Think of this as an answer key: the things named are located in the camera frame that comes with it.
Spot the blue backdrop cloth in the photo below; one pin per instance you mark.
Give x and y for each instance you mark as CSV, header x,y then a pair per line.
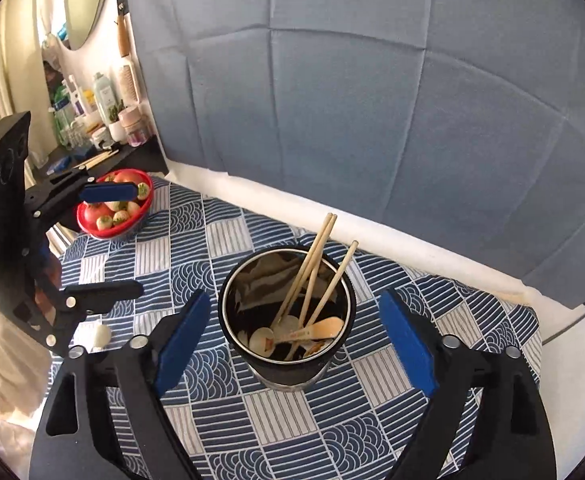
x,y
347,85

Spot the beige curtain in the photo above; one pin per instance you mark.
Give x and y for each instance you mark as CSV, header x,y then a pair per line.
x,y
2,75

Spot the blue white patterned tablecloth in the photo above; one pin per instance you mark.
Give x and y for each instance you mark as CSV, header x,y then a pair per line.
x,y
292,420

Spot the pile of fake fruits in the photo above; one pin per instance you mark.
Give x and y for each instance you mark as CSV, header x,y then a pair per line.
x,y
117,212

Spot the white red-print ceramic spoon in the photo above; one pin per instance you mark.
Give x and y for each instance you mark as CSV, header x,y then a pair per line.
x,y
263,341

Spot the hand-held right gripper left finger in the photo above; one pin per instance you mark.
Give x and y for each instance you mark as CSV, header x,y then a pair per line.
x,y
182,342

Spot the pale green bottle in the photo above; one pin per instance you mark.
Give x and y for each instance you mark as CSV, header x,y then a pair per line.
x,y
103,92

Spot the wooden hairbrush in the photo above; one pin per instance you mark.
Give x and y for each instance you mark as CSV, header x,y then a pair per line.
x,y
128,80

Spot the white tube bottle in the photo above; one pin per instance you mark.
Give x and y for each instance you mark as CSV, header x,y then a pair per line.
x,y
76,95

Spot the black cylindrical utensil holder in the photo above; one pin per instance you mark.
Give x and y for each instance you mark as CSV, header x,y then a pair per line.
x,y
282,370

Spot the wooden spoon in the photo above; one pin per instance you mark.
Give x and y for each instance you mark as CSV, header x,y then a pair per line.
x,y
317,330

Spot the oval wall mirror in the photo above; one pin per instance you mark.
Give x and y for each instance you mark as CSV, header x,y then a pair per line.
x,y
85,0

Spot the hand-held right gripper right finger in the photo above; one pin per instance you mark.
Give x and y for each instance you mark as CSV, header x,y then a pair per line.
x,y
407,342

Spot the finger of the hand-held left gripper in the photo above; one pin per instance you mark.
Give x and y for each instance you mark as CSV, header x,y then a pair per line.
x,y
102,292
110,192

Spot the beige wooden chopstick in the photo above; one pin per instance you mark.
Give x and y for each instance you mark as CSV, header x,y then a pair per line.
x,y
305,270
308,295
335,280
317,255

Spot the red fruit bowl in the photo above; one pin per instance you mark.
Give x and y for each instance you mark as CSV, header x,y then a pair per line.
x,y
107,230

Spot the white pot with plant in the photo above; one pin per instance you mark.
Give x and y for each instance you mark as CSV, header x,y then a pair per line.
x,y
116,125

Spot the pink jar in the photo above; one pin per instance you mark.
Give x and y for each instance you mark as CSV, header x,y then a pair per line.
x,y
135,127

